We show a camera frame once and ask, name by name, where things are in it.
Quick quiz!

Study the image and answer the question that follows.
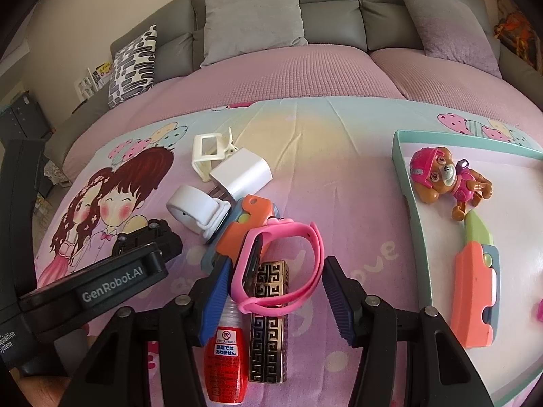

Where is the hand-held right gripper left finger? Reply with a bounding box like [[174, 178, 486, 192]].
[[57, 256, 234, 407]]

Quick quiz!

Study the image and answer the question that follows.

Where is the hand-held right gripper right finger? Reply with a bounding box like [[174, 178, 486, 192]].
[[322, 255, 495, 407]]

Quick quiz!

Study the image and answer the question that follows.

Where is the red glue bottle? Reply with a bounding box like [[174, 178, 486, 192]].
[[204, 296, 249, 403]]

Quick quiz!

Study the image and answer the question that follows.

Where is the orange blue toy knife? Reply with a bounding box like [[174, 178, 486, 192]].
[[201, 194, 293, 273]]

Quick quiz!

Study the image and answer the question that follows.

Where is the black gold patterned box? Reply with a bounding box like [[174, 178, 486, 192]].
[[248, 258, 294, 384]]

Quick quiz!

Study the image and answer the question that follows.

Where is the pink watch band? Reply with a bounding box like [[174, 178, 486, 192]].
[[230, 218, 326, 315]]

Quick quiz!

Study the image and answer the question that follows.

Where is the white smart watch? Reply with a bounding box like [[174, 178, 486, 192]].
[[166, 184, 232, 243]]

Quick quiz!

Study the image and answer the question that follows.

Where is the teal box lid tray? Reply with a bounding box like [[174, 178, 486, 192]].
[[392, 129, 543, 407]]

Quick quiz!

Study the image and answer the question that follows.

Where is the pink puppy toy figure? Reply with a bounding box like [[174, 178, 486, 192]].
[[409, 146, 493, 222]]

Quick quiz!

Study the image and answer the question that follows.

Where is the dark cabinet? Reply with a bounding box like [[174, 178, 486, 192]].
[[0, 89, 54, 140]]

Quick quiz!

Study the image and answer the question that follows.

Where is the white charger plug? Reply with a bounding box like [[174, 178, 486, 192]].
[[209, 149, 273, 203]]

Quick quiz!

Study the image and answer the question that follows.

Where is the cream hair clip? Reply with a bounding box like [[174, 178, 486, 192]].
[[192, 128, 239, 184]]

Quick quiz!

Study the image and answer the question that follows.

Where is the cartoon printed blanket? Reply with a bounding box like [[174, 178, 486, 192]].
[[34, 97, 543, 407]]

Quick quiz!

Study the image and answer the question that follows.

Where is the white shelf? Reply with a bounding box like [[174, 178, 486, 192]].
[[74, 65, 115, 103]]

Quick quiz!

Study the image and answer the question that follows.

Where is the black white patterned cushion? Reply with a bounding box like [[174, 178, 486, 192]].
[[107, 24, 157, 110]]

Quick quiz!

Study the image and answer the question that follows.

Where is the pink sofa cover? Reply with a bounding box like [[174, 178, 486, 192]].
[[63, 44, 543, 170]]

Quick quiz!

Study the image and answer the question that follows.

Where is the grey cushion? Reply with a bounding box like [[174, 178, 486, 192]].
[[390, 0, 503, 79], [200, 0, 309, 67]]

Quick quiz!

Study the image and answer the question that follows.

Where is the grey sofa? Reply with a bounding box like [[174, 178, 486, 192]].
[[44, 0, 543, 166]]

